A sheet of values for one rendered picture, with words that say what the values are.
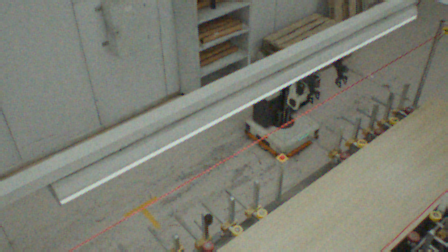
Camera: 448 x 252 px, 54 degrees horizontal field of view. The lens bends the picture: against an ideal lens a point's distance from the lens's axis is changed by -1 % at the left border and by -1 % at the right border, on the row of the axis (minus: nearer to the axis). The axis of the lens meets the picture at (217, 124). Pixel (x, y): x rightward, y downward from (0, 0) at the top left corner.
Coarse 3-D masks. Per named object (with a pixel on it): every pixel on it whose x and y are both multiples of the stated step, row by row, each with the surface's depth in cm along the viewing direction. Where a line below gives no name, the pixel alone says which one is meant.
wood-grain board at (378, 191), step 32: (416, 128) 413; (352, 160) 382; (384, 160) 381; (416, 160) 380; (320, 192) 354; (352, 192) 354; (384, 192) 353; (416, 192) 353; (256, 224) 331; (288, 224) 331; (320, 224) 330; (352, 224) 329; (384, 224) 329; (416, 224) 328
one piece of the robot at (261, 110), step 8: (288, 88) 486; (272, 96) 483; (280, 96) 494; (256, 104) 502; (264, 104) 490; (272, 104) 491; (280, 104) 499; (256, 112) 509; (264, 112) 497; (272, 112) 499; (280, 112) 499; (288, 112) 512; (256, 120) 516; (264, 120) 503; (272, 120) 507; (280, 120) 506; (288, 120) 519
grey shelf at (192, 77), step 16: (176, 0) 520; (192, 0) 493; (224, 0) 554; (240, 0) 553; (176, 16) 535; (192, 16) 508; (208, 16) 520; (240, 16) 581; (176, 32) 552; (192, 32) 521; (240, 32) 565; (192, 48) 537; (240, 48) 608; (192, 64) 553; (208, 64) 577; (224, 64) 577; (240, 64) 626; (192, 80) 570; (208, 80) 617
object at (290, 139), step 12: (252, 120) 524; (300, 120) 523; (312, 120) 523; (252, 132) 526; (264, 132) 509; (276, 132) 507; (288, 132) 506; (300, 132) 506; (312, 132) 513; (264, 144) 517; (276, 144) 497; (288, 144) 493; (300, 144) 509; (276, 156) 506; (288, 156) 504
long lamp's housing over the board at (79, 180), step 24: (384, 24) 260; (336, 48) 239; (288, 72) 222; (240, 96) 206; (192, 120) 193; (144, 144) 181; (168, 144) 188; (96, 168) 171; (120, 168) 176; (72, 192) 166
